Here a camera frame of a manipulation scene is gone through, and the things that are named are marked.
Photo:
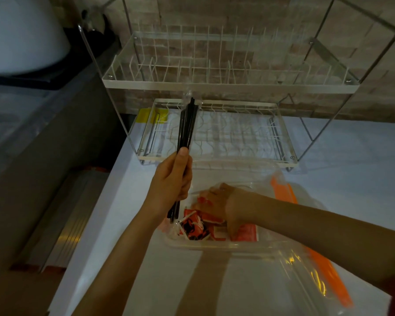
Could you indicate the person's right hand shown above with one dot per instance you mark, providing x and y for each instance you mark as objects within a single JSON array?
[{"x": 228, "y": 202}]

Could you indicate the person's left hand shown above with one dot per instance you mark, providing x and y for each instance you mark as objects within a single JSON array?
[{"x": 166, "y": 185}]

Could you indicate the person's right thumb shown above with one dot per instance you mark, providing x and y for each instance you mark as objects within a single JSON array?
[{"x": 232, "y": 231}]

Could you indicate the person's left thumb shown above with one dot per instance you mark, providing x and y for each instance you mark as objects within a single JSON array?
[{"x": 183, "y": 159}]

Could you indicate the bundle of black sticks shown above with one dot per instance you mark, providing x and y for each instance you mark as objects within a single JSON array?
[{"x": 187, "y": 128}]

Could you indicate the person's right forearm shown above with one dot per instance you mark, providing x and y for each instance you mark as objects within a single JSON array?
[{"x": 322, "y": 236}]

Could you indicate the person's left forearm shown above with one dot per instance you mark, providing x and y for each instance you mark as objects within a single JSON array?
[{"x": 125, "y": 266}]

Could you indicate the clear plastic container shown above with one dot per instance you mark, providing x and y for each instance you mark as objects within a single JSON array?
[{"x": 237, "y": 246}]

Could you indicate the pile of orange sauce packets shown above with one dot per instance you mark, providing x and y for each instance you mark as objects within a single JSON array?
[{"x": 197, "y": 227}]

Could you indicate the yellow sponge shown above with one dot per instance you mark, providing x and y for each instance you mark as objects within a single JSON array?
[{"x": 146, "y": 115}]

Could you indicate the clear bag with orange zipper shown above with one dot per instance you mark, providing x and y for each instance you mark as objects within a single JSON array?
[{"x": 329, "y": 276}]

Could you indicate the grey metal counter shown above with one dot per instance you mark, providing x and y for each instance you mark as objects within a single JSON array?
[{"x": 52, "y": 144}]

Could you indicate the ribbed metal panel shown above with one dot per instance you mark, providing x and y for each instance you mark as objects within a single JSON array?
[{"x": 62, "y": 223}]

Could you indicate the black appliance base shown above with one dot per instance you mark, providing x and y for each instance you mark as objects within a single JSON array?
[{"x": 79, "y": 59}]

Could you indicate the white round appliance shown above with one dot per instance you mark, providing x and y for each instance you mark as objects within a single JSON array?
[{"x": 19, "y": 32}]

